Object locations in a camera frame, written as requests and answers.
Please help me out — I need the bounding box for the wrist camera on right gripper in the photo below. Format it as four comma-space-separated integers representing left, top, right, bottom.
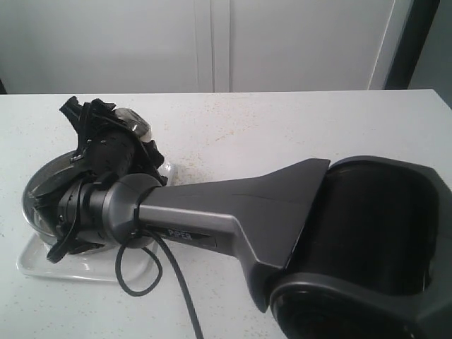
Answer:
114, 108, 152, 143

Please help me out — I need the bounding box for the white rectangular tray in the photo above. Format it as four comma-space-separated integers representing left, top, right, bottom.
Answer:
16, 160, 177, 283

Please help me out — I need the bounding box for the round steel mesh sieve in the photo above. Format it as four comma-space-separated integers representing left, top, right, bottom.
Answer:
21, 151, 107, 252

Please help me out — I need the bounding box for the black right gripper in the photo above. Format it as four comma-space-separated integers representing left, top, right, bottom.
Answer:
59, 96, 168, 184

